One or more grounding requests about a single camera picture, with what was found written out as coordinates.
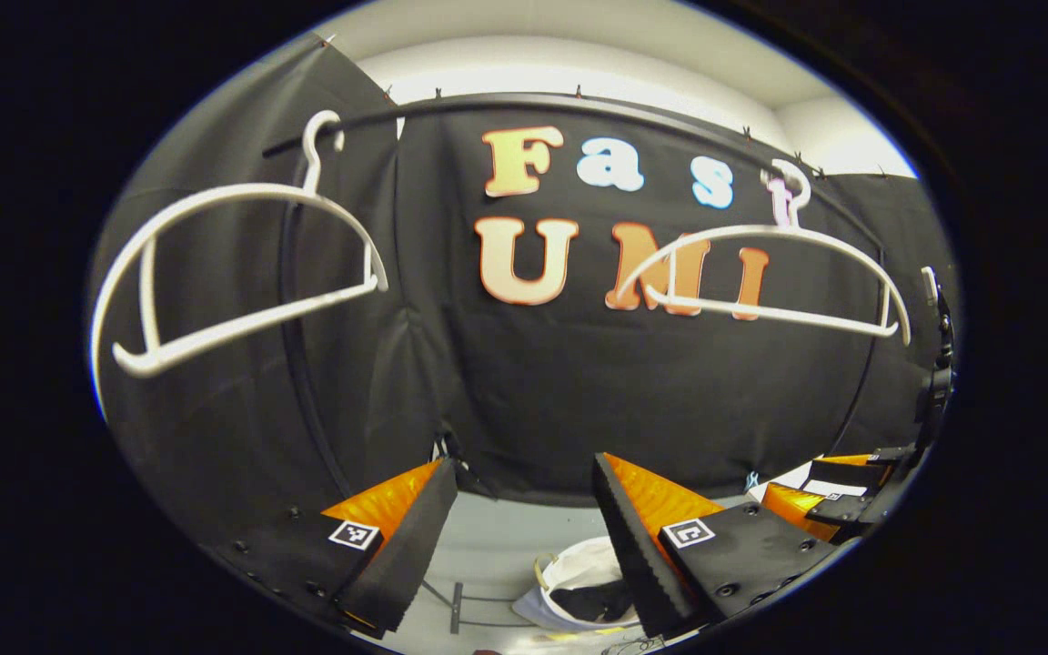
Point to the black backdrop cloth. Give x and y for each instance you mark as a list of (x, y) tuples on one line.
[(533, 391)]

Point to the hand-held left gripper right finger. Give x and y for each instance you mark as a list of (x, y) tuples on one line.
[(633, 546)]

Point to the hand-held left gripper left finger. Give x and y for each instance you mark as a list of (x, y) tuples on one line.
[(415, 546)]

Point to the black clothes rack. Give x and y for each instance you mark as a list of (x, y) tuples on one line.
[(488, 98)]

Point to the white plastic hanger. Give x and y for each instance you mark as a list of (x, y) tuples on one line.
[(760, 311), (311, 168)]

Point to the white laundry hamper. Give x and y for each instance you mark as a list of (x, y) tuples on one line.
[(579, 559)]

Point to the black knit garment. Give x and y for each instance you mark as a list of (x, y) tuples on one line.
[(592, 600)]

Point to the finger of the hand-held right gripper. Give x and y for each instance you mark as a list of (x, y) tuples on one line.
[(838, 514), (851, 473)]

